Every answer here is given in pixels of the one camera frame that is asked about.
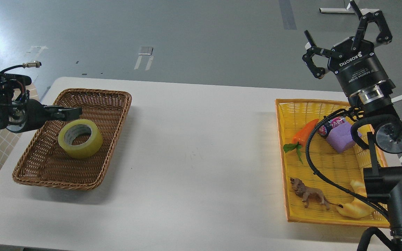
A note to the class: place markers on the brown wicker basket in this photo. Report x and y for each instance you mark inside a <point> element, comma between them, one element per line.
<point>45,164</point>

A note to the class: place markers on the white stand base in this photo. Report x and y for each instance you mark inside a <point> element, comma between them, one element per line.
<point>348,8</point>

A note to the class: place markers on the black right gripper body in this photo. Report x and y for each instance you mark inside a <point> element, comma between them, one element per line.
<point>358,69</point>

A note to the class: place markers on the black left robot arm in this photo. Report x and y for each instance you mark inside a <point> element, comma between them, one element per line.
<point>18,112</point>

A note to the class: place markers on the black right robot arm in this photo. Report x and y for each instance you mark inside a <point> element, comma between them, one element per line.
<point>377,126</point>

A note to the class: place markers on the orange carrot toy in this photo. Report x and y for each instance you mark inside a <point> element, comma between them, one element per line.
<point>300,138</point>

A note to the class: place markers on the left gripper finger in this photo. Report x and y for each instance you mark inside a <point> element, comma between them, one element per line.
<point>62,113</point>

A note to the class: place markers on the yellow croissant toy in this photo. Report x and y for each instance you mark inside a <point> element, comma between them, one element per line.
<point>356,209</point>

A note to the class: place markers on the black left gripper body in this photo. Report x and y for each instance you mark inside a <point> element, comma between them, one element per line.
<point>33,117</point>

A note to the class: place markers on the toy lion figure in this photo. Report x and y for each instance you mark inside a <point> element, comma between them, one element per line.
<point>305,193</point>

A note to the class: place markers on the small drink can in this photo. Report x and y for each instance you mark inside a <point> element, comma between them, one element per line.
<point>325,129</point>

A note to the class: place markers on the yellow tape roll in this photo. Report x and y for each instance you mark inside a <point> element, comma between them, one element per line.
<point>80,138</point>

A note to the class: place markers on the yellow plastic basket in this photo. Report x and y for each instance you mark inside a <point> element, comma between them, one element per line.
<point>341,168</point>

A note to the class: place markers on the purple sponge block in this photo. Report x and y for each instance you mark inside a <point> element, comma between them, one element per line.
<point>340,138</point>

